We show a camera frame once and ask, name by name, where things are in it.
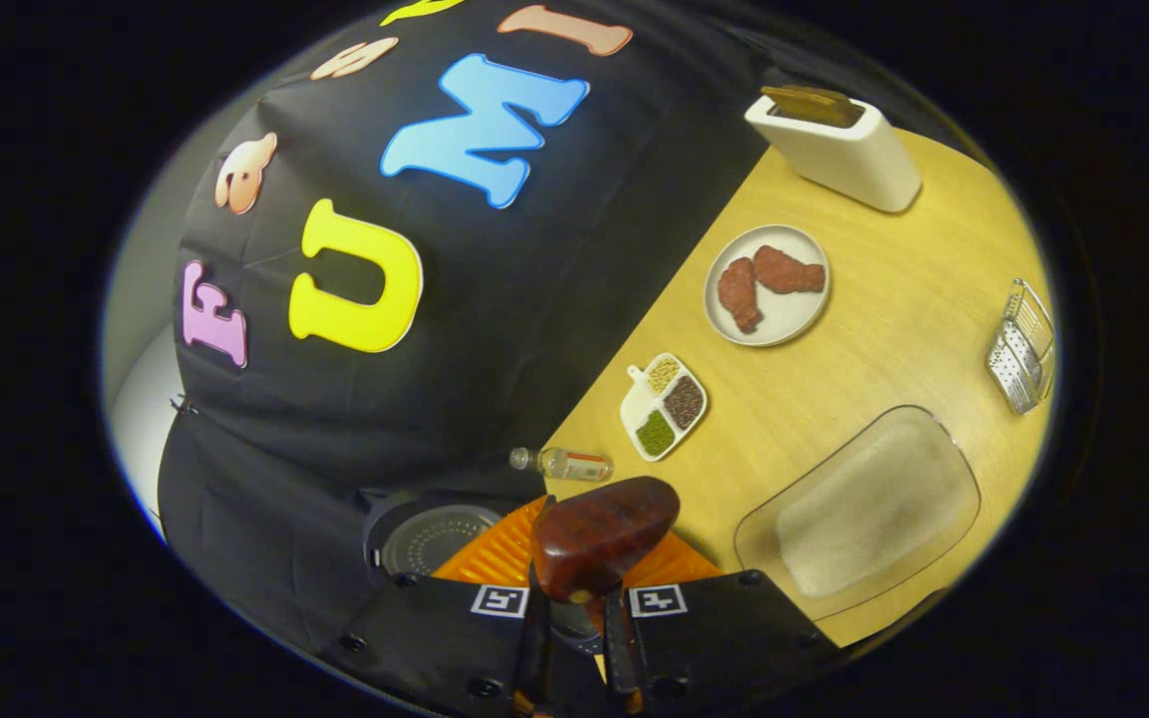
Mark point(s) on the black backdrop cloth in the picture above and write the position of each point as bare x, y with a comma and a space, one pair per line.
535, 289

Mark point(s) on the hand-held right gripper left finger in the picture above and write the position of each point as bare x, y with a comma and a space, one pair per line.
435, 638

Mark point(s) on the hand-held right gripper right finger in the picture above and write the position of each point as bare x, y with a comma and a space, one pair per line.
724, 638

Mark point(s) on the white divided bean dish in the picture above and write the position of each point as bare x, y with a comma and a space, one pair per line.
664, 409

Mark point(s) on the small glass bottle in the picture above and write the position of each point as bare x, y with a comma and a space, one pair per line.
574, 465

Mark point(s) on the white round plate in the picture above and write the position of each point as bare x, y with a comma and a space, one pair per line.
789, 314

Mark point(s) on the clear plastic rice box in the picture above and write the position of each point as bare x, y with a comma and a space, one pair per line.
864, 509

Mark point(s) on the brown toast slice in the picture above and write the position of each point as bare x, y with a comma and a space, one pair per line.
814, 105

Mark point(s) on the white toaster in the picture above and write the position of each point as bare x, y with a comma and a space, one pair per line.
844, 160

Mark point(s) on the brown wooden spoon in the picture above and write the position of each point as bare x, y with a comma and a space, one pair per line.
594, 538

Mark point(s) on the grey rice cooker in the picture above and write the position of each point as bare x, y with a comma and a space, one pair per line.
430, 538

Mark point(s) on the red meat piece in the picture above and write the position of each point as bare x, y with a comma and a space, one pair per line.
739, 294
789, 271

